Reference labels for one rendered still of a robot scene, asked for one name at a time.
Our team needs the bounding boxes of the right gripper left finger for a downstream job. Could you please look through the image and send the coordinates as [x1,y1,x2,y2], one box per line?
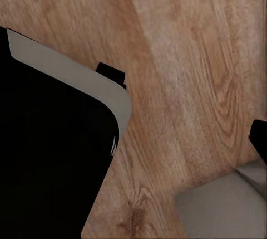
[0,120,29,186]

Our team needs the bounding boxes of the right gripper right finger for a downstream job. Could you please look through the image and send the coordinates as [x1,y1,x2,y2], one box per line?
[249,119,267,165]

